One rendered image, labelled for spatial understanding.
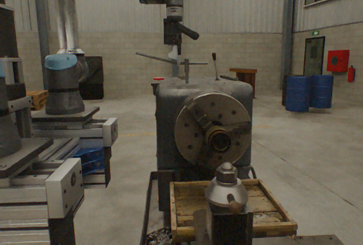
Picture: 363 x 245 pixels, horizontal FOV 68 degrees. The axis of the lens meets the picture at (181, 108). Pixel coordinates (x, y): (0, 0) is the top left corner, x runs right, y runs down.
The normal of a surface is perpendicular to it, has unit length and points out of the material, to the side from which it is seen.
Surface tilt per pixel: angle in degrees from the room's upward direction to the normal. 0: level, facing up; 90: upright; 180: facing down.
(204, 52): 90
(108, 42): 90
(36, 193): 90
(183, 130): 90
